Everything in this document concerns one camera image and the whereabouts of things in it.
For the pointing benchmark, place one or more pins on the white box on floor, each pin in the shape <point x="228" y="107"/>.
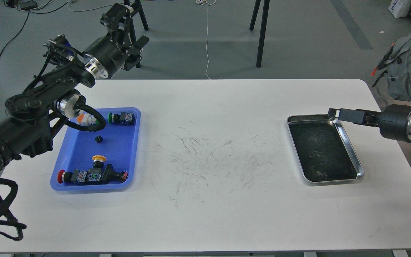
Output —
<point x="399" y="8"/>

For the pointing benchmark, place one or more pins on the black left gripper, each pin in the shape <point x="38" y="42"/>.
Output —
<point x="112" y="52"/>

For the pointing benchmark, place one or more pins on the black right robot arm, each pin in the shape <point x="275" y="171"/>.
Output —
<point x="394" y="122"/>

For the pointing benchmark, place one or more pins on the shiny metal tray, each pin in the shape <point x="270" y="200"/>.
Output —
<point x="335" y="159"/>

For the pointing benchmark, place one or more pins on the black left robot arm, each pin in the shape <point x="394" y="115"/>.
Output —
<point x="51" y="101"/>

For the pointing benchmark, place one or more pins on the right black stand legs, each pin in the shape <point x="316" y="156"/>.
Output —
<point x="263" y="27"/>

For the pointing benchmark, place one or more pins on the grey backpack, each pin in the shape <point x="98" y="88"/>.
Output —
<point x="396" y="68"/>

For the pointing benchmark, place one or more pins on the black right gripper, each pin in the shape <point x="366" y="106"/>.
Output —
<point x="394" y="122"/>

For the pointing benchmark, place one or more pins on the yellow mushroom push button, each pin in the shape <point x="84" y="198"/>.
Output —
<point x="98" y="161"/>

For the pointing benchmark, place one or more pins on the black switch red terminals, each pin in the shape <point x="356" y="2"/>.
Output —
<point x="110" y="175"/>

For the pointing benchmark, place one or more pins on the green button white switch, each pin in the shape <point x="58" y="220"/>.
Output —
<point x="86" y="119"/>

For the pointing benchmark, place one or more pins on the green button black switch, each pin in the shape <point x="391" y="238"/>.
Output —
<point x="124" y="118"/>

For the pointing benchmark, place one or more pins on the red button switch block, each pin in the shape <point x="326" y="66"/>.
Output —
<point x="79" y="177"/>

